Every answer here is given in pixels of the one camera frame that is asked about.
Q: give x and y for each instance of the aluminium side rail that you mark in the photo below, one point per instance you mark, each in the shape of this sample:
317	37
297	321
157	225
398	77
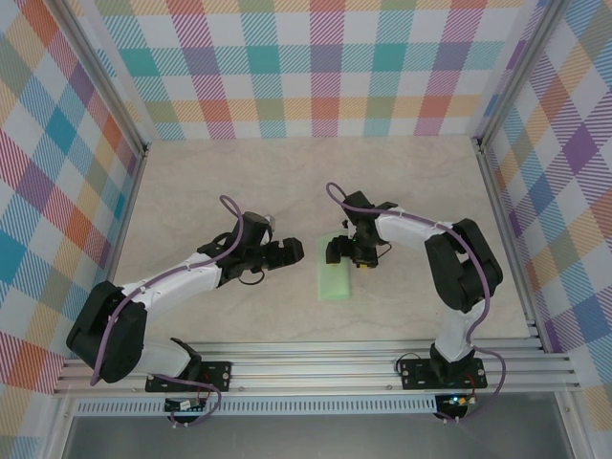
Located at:
119	244
508	239

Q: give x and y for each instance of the aluminium corner post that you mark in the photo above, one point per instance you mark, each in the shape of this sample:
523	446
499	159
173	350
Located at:
106	79
514	72

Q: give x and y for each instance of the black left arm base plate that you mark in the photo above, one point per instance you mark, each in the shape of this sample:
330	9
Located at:
217	375

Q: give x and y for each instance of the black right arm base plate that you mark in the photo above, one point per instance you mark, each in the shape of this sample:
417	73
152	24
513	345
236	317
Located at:
416	373

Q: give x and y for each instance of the circuit board with green light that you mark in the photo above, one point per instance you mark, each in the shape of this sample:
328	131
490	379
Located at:
456	400

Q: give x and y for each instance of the grey metal shelf panel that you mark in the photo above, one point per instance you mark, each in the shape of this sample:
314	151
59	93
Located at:
311	437

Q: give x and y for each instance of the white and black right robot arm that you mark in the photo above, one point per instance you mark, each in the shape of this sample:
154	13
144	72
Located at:
406	234

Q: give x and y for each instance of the aluminium mounting rail frame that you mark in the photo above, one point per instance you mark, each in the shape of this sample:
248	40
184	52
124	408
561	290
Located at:
311	368

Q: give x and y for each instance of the light green paper sheet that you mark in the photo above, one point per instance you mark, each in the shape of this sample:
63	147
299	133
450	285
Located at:
334	282

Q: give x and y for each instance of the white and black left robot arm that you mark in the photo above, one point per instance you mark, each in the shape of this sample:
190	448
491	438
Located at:
177	282

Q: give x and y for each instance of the small dark circuit board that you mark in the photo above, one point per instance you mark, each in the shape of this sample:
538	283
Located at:
184	406

